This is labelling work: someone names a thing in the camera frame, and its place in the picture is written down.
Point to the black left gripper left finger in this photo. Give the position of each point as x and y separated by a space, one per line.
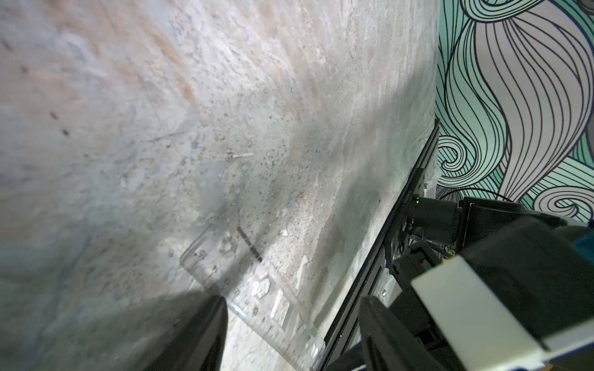
200 345

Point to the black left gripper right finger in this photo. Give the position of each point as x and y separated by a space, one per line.
387 344

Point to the clear short straight ruler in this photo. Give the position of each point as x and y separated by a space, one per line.
225 261

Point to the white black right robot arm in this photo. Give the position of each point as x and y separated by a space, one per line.
427 230

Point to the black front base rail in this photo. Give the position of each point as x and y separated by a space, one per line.
379 257

